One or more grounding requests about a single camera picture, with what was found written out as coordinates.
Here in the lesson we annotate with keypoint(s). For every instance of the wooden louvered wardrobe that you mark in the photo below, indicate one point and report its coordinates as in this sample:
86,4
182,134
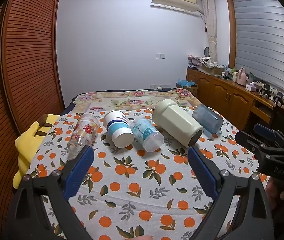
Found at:
26,55

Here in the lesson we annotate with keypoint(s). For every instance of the white wall light switch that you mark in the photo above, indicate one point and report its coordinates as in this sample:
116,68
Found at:
160,55

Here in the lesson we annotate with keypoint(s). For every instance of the pile of boxes and papers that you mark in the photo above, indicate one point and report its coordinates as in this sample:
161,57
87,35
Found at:
207,65

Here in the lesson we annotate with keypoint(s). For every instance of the yellow plush toy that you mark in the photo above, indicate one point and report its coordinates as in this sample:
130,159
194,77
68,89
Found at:
26,142

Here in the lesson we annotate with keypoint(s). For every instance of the clear plastic cup blue print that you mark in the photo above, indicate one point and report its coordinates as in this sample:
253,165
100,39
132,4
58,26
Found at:
145,133

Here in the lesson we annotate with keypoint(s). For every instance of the pink tissue box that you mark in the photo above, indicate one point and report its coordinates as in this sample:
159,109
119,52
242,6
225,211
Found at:
251,87

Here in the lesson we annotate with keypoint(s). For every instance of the clear glass cup red flowers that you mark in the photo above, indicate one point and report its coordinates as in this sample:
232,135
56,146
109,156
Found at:
84,130

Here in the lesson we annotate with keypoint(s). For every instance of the blue translucent plastic cup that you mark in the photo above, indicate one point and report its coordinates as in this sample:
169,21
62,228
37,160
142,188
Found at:
207,120

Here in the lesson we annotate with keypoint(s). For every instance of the large cream faceted cup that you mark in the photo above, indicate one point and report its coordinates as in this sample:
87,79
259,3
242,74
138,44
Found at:
174,120

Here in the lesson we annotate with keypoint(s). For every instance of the white wall socket strip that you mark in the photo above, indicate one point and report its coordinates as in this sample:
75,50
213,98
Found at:
160,86

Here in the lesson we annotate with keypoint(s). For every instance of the small grey fan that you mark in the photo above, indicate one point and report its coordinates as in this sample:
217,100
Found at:
207,51

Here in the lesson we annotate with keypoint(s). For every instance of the orange fruit print bedsheet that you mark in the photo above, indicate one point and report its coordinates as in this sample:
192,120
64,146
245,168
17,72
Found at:
137,172

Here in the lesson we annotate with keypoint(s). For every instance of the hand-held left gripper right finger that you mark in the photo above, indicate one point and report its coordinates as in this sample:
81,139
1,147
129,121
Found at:
201,171

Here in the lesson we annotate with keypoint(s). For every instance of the floral blanket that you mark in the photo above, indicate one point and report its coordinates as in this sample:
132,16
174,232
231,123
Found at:
122,100

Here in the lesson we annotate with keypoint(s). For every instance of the pink thermos jug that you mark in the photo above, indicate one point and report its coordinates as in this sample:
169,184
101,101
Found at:
241,76

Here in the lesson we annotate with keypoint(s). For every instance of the wooden sideboard cabinet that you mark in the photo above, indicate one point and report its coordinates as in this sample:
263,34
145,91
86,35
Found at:
222,92

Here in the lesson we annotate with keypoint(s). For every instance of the wooden window frame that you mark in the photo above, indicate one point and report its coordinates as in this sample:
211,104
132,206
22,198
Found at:
230,30

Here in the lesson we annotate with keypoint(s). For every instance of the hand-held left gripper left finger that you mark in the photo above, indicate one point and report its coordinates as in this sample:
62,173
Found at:
80,171

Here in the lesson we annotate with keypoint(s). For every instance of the white paper cup blue stripes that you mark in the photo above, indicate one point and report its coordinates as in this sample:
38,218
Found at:
117,127

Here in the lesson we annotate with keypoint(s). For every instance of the cardboard box with blue bags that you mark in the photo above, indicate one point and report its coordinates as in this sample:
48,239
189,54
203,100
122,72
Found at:
187,86

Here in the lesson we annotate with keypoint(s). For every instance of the cream patterned curtain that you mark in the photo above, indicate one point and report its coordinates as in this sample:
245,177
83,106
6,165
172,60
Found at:
210,30

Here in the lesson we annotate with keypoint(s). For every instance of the grey window blind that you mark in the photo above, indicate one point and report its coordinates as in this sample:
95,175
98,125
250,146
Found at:
264,42

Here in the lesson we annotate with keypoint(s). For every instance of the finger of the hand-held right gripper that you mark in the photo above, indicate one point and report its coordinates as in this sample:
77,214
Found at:
264,131
247,140

